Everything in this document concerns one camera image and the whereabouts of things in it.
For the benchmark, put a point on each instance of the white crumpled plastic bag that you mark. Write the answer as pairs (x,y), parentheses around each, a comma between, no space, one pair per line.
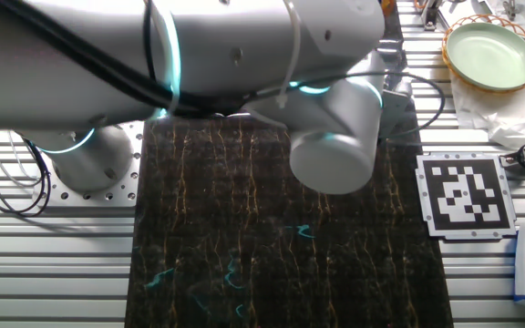
(495,114)

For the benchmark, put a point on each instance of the pale green plate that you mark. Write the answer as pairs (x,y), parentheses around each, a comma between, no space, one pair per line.
(490,57)

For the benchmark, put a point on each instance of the orange wicker basket under plate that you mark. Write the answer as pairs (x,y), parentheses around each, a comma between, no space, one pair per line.
(499,18)

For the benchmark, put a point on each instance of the black marble pattern mat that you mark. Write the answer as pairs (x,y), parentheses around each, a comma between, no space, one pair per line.
(244,250)

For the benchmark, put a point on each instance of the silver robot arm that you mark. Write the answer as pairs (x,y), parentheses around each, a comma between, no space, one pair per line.
(107,54)

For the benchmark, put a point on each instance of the small metal clamp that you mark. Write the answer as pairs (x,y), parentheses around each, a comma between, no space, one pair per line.
(511,9)

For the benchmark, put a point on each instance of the black white marker board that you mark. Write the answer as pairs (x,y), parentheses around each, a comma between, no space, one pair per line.
(465,196)

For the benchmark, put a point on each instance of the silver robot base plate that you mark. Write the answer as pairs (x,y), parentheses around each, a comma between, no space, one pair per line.
(126,191)

